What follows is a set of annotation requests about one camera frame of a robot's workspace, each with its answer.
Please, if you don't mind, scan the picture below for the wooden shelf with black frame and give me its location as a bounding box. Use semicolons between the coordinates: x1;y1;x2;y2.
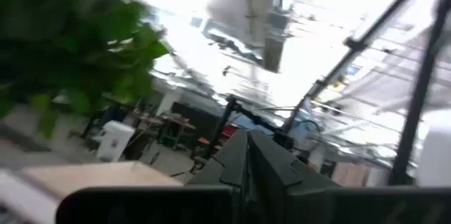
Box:
19;161;184;200

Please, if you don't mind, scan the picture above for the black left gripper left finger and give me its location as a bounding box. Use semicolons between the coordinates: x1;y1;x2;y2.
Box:
55;128;250;224

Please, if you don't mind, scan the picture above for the wooden workbench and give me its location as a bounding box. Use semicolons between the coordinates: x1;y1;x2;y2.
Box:
135;111;197;151

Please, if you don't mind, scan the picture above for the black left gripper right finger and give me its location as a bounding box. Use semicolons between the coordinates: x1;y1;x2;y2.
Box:
248;129;451;224

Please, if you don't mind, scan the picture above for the white lidded bin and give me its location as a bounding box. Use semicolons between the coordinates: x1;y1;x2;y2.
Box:
96;120;137;163

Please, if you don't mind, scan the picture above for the green leafy artificial tree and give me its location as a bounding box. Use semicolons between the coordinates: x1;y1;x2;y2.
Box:
0;0;171;139

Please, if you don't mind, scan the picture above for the black frame post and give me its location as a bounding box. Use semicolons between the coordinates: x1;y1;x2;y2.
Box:
388;0;451;187

